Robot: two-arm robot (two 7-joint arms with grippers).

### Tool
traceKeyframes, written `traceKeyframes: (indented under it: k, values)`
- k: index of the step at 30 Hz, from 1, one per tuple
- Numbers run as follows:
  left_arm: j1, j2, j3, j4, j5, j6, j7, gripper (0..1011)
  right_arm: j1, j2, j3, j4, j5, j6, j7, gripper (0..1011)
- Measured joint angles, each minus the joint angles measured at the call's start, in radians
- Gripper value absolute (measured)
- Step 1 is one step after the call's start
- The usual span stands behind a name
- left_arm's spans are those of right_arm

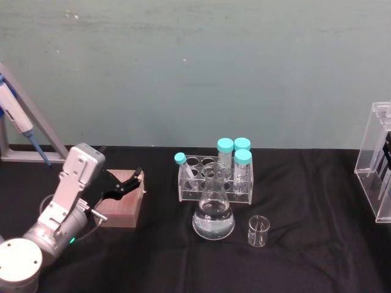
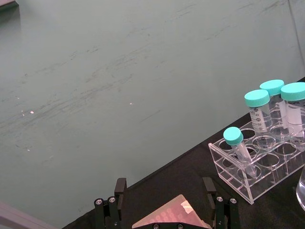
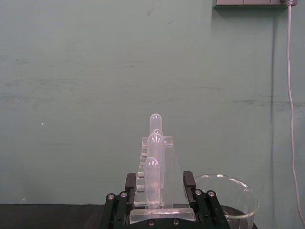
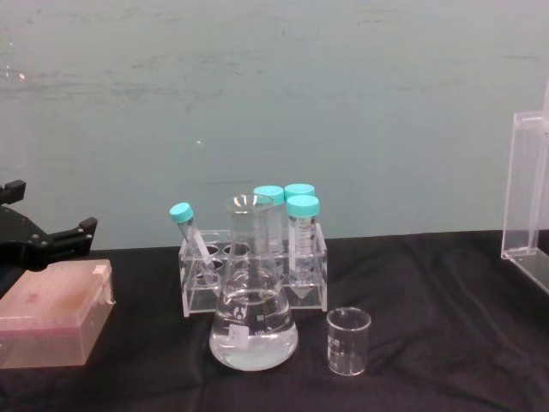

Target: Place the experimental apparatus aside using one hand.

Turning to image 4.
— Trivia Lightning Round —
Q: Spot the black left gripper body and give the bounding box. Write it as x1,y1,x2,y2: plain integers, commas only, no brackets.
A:
0,204,55,273

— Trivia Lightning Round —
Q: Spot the pink pipette tip box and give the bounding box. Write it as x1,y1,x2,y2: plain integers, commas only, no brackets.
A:
0,258,118,371

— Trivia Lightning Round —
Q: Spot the tilted tube with teal cap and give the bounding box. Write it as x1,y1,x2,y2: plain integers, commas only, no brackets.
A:
167,201,220,288

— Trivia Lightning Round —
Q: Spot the clear acrylic tube rack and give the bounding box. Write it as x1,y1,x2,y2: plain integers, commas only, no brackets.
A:
177,222,329,319

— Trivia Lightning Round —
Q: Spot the glass conical flask with water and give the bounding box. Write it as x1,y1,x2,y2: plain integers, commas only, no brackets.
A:
208,193,299,373

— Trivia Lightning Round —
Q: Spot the small clear glass beaker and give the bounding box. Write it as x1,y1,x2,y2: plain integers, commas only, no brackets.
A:
326,306,372,379

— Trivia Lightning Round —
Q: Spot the black table cloth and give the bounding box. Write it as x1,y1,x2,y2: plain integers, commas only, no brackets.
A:
0,229,549,412

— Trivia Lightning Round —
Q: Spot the clear acrylic stepped stand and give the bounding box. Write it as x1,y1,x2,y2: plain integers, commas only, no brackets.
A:
500,110,549,295

